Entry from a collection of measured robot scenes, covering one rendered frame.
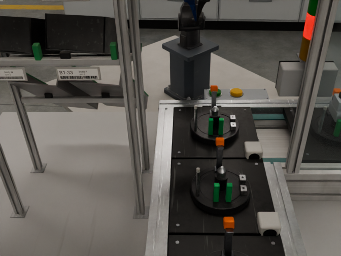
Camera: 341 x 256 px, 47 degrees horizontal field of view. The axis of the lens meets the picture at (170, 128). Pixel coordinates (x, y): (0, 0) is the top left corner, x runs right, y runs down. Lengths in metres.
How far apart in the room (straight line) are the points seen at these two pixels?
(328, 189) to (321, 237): 0.13
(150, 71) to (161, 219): 0.88
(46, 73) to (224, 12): 1.83
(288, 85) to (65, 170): 0.69
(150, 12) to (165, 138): 3.13
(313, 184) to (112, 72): 0.96
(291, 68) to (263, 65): 2.68
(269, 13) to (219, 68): 2.54
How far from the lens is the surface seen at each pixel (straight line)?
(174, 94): 1.48
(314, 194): 1.13
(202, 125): 1.13
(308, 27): 0.88
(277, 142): 1.22
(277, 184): 1.03
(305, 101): 0.92
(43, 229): 1.09
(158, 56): 1.79
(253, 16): 4.18
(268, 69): 3.54
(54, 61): 0.82
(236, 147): 1.09
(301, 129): 0.97
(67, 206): 1.12
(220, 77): 1.62
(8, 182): 1.06
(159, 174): 1.02
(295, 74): 0.92
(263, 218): 0.90
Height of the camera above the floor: 1.66
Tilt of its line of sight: 37 degrees down
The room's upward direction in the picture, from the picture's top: 2 degrees counter-clockwise
